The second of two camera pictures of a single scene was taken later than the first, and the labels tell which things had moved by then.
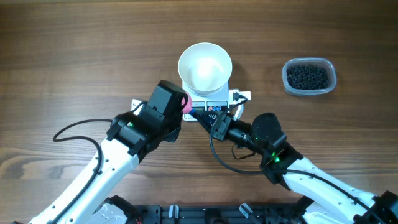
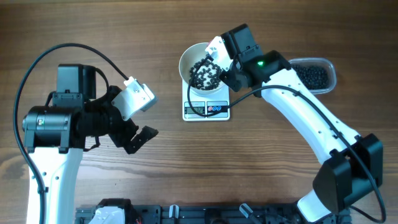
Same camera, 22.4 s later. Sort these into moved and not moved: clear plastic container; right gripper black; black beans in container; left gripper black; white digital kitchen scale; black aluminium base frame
Moved: left gripper black; right gripper black
Not moved: black beans in container; clear plastic container; white digital kitchen scale; black aluminium base frame
